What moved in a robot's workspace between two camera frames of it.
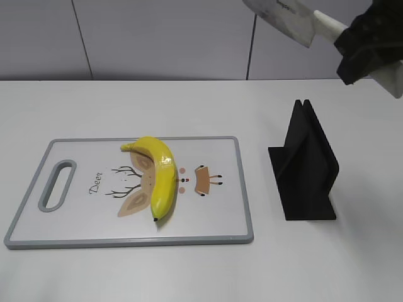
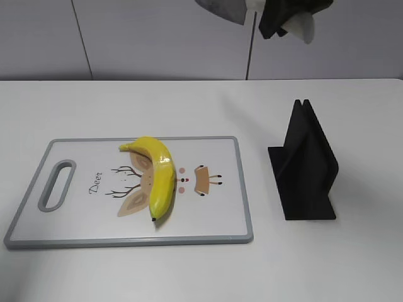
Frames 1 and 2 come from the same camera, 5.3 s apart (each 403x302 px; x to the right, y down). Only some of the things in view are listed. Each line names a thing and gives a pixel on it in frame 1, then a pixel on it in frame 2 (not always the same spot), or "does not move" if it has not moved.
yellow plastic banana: (165, 177) does not move
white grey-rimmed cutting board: (89, 192) does not move
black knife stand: (305, 167) does not move
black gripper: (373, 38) → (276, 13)
